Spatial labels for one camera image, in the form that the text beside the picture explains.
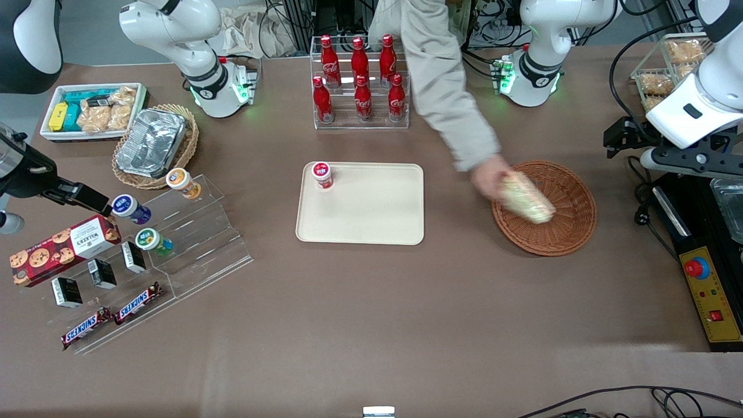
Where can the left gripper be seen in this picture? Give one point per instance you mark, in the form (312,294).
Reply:
(634,134)

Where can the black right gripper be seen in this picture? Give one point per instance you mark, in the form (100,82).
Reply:
(29,173)

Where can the sandwich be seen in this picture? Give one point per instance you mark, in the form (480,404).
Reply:
(531,203)

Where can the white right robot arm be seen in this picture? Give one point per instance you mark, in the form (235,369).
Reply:
(174,23)

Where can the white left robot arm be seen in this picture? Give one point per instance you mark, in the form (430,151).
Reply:
(545,23)

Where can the beige sleeved person's forearm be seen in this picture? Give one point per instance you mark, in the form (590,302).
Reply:
(447,87)

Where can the round brown wicker basket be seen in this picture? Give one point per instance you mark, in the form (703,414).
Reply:
(572,232)

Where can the oval light wicker basket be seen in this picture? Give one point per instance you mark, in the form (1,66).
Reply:
(188,145)

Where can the foil tray in machine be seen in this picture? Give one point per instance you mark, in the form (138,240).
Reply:
(730,206)

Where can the beige plastic tray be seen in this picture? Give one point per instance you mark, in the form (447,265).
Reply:
(371,215)

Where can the person's bare hand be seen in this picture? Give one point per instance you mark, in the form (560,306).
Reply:
(490,177)

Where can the blue lid cup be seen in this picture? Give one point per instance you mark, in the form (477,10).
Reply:
(129,208)

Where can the clear bag of fried snacks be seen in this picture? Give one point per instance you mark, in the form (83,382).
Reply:
(656,84)
(653,103)
(688,69)
(685,50)

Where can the red Walkers cookie box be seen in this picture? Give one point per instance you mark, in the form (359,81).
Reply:
(64,249)

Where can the small black box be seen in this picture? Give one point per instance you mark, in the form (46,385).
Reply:
(134,257)
(67,292)
(102,274)

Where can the green lid cup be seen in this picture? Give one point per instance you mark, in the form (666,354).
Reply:
(151,240)

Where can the white plastic snack bin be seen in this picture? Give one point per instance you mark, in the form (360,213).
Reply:
(49,134)

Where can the clear bag of biscuits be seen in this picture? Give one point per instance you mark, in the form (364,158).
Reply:
(119,116)
(94,119)
(125,96)

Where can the teal small box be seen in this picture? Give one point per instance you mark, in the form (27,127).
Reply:
(72,117)

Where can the aluminium foil container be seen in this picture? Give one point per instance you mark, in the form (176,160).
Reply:
(151,142)

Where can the yellow small box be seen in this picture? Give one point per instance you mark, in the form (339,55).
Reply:
(58,116)

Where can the orange lid cup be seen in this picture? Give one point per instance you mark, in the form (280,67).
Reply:
(181,181)

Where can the dark small packet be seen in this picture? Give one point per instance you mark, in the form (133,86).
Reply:
(98,102)

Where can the teal long box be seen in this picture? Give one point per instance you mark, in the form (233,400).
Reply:
(81,94)

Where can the Snickers bar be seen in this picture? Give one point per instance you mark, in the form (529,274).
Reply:
(87,328)
(138,303)

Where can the clear acrylic step display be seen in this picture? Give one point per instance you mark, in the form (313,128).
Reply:
(197,244)

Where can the black sealing machine yellow panel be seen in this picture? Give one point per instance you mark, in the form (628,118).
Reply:
(711,290)

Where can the beige crumpled cloth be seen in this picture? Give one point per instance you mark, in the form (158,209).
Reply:
(244,32)

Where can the red cola bottle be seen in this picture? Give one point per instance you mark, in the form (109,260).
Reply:
(396,98)
(330,61)
(323,101)
(363,101)
(388,61)
(359,58)

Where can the red lid yogurt cup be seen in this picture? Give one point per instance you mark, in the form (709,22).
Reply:
(322,174)

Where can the clear acrylic bottle rack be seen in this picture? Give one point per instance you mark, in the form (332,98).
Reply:
(360,125)

